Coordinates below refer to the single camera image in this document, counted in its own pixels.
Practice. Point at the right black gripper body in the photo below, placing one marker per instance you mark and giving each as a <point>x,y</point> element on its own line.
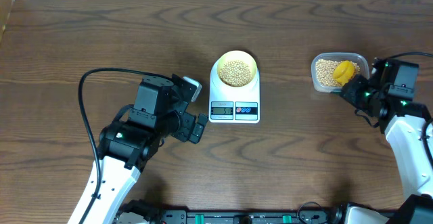
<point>360,94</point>

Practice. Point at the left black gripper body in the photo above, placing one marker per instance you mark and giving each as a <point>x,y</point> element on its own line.
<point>186,122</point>

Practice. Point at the yellow measuring scoop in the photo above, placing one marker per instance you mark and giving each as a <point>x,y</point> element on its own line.
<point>344,72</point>

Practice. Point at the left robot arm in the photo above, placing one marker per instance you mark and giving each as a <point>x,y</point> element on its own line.
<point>132,138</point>

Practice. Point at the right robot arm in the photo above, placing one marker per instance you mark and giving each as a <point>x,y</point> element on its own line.
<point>407,126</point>

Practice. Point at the white digital kitchen scale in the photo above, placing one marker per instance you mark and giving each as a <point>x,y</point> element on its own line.
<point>233,104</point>

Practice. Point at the soybeans in bowl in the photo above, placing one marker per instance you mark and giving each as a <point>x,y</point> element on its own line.
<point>235,73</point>

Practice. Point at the pale yellow bowl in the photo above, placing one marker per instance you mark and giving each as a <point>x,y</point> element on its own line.
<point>238,55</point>

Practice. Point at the clear plastic container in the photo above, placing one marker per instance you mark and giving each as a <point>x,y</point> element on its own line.
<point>338,56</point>

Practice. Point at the pile of soybeans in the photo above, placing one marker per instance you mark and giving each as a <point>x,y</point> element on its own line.
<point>324,70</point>

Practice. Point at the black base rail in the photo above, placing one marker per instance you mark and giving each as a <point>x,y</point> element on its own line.
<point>138,211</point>

